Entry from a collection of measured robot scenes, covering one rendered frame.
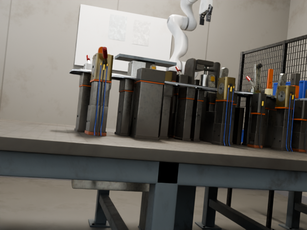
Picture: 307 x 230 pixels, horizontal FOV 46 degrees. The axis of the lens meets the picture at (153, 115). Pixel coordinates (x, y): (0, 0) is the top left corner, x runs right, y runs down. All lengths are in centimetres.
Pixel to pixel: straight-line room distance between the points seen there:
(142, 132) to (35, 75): 281
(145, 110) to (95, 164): 59
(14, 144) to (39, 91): 323
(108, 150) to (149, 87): 64
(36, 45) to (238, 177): 344
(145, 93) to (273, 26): 379
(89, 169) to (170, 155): 26
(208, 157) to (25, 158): 58
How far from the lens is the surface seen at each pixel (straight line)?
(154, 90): 169
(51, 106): 431
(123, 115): 180
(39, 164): 115
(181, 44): 262
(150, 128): 168
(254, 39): 510
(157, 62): 221
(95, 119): 159
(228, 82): 184
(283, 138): 200
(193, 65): 217
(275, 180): 138
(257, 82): 238
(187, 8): 272
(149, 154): 113
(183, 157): 117
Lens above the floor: 78
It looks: 1 degrees up
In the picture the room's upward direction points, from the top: 6 degrees clockwise
